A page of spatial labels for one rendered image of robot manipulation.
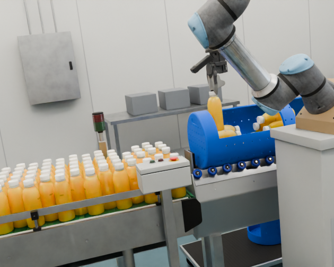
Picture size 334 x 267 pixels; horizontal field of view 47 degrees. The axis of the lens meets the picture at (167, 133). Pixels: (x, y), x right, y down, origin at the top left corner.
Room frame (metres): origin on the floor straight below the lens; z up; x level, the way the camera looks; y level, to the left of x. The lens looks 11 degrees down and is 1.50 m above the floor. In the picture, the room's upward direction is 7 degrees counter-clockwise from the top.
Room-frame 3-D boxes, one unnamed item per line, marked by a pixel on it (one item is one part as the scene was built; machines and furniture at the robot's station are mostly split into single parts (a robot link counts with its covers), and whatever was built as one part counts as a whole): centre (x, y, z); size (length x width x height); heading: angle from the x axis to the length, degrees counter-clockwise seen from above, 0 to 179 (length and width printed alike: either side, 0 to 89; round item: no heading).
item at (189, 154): (1.81, -0.10, 0.99); 0.10 x 0.02 x 0.12; 14
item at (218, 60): (1.85, -0.27, 1.46); 0.09 x 0.08 x 0.12; 104
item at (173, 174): (1.48, 0.03, 1.05); 0.20 x 0.10 x 0.10; 104
